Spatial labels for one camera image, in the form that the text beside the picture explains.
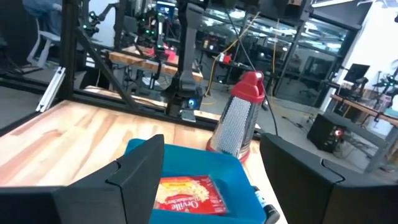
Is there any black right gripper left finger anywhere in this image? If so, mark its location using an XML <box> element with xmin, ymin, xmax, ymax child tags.
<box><xmin>0</xmin><ymin>134</ymin><xmax>165</xmax><ymax>224</ymax></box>

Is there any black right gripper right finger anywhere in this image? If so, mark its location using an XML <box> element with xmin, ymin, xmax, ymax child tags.
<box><xmin>259</xmin><ymin>133</ymin><xmax>398</xmax><ymax>224</ymax></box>

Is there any red popcorn packet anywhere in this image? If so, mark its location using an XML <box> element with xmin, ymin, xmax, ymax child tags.
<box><xmin>154</xmin><ymin>174</ymin><xmax>228</xmax><ymax>216</ymax></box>

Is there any blue plastic bin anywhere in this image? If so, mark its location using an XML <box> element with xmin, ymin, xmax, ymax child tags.
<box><xmin>124</xmin><ymin>138</ymin><xmax>268</xmax><ymax>224</ymax></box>

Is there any black equipment box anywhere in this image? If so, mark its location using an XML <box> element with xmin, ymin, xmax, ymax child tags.
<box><xmin>307</xmin><ymin>113</ymin><xmax>348</xmax><ymax>153</ymax></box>

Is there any wooden desk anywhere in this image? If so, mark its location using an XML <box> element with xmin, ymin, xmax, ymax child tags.
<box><xmin>329</xmin><ymin>93</ymin><xmax>398</xmax><ymax>174</ymax></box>

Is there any silver aluminium bar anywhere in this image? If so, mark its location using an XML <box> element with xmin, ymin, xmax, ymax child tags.
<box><xmin>35</xmin><ymin>66</ymin><xmax>67</xmax><ymax>113</ymax></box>

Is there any black monitor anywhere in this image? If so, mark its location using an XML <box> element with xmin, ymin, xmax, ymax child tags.
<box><xmin>343</xmin><ymin>63</ymin><xmax>371</xmax><ymax>84</ymax></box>

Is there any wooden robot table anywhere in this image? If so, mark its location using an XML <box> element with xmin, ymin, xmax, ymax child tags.
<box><xmin>108</xmin><ymin>46</ymin><xmax>205</xmax><ymax>83</ymax></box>

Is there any white chair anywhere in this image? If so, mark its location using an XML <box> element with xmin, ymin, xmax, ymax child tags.
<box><xmin>26</xmin><ymin>18</ymin><xmax>62</xmax><ymax>68</ymax></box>

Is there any person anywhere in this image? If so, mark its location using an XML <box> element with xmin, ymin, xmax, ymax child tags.
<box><xmin>21</xmin><ymin>0</ymin><xmax>63</xmax><ymax>35</ymax></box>

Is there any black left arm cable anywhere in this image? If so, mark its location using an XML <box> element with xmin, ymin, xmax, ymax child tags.
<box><xmin>225</xmin><ymin>9</ymin><xmax>279</xmax><ymax>138</ymax></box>

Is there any box grater with red handle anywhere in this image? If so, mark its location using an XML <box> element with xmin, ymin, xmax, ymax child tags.
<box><xmin>205</xmin><ymin>70</ymin><xmax>266</xmax><ymax>162</ymax></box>

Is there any black aluminium frame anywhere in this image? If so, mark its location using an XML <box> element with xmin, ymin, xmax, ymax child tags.
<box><xmin>0</xmin><ymin>0</ymin><xmax>265</xmax><ymax>139</ymax></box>

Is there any yellow hanging cable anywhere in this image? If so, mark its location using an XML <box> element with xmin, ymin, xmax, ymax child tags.
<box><xmin>203</xmin><ymin>12</ymin><xmax>261</xmax><ymax>97</ymax></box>

